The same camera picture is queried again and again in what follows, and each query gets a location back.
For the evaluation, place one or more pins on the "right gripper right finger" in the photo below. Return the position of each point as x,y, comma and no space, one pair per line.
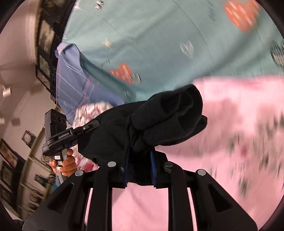
166,174

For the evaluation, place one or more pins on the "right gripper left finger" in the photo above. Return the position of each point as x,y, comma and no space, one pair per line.
115,174

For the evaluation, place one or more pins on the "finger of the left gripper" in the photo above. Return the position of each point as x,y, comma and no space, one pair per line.
90,126

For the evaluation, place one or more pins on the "black pants with smiley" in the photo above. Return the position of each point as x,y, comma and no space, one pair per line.
166,119

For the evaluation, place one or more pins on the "person's left hand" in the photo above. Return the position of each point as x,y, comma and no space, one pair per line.
68,166

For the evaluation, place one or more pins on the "blue plaid cloth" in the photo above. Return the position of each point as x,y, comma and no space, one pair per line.
79,95

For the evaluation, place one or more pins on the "wooden shelf with frames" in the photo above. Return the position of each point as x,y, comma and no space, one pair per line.
25,181

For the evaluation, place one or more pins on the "pink floral bed sheet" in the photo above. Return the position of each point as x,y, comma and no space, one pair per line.
241,147

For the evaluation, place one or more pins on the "teal heart-print quilt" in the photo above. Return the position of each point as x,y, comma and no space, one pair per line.
139,48

